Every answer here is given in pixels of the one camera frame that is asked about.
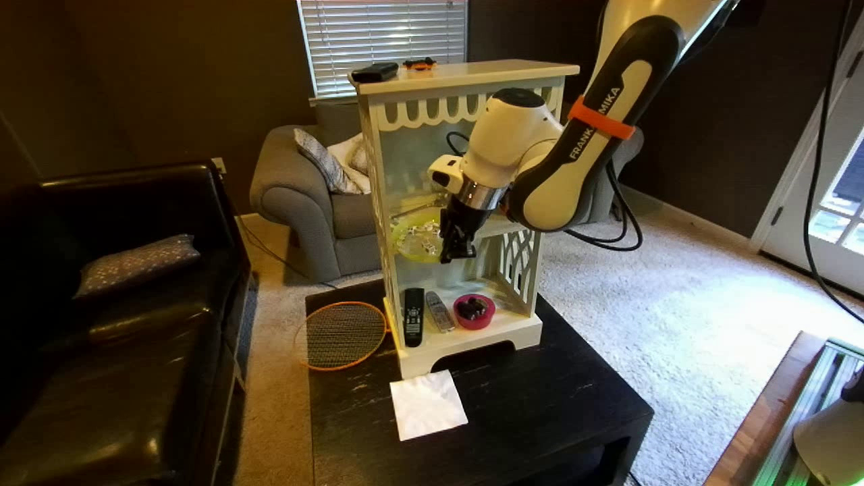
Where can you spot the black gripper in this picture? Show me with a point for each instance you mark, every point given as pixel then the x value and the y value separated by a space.
pixel 462 218

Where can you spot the black remote control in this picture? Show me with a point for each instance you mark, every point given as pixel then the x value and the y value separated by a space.
pixel 415 315

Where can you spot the grey speckled pillow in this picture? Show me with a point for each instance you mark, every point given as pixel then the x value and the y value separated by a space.
pixel 137 263

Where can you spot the black leather sofa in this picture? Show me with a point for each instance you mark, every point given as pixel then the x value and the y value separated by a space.
pixel 137 360

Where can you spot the grey remote control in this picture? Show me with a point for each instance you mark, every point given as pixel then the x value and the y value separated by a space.
pixel 439 313

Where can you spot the white paper napkin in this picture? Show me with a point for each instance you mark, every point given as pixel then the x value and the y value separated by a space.
pixel 429 407

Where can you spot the black flat case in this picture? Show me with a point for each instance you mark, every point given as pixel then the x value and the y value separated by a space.
pixel 375 72

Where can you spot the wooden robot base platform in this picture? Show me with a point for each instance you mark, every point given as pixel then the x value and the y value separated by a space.
pixel 765 422

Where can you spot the red bowl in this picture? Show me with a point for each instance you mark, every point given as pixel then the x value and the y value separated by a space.
pixel 473 313

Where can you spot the black coffee table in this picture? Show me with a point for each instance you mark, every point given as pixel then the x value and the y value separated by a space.
pixel 541 415

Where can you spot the cream cushion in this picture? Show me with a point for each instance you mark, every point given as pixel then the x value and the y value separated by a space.
pixel 358 157

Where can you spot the white lattice shelf unit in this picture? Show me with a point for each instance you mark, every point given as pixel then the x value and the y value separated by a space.
pixel 468 76

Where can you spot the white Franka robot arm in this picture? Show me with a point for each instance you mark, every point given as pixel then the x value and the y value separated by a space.
pixel 585 152

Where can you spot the small orange black object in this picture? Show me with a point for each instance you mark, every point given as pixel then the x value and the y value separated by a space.
pixel 419 64

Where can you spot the white window blinds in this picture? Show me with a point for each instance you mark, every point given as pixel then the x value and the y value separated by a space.
pixel 387 36

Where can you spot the white glass patio door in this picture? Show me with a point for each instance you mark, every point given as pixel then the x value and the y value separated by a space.
pixel 839 233

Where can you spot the grey patterned pillow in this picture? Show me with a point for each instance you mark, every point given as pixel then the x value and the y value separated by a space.
pixel 326 164

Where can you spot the grey fabric sofa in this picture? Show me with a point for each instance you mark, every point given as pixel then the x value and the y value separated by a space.
pixel 298 206

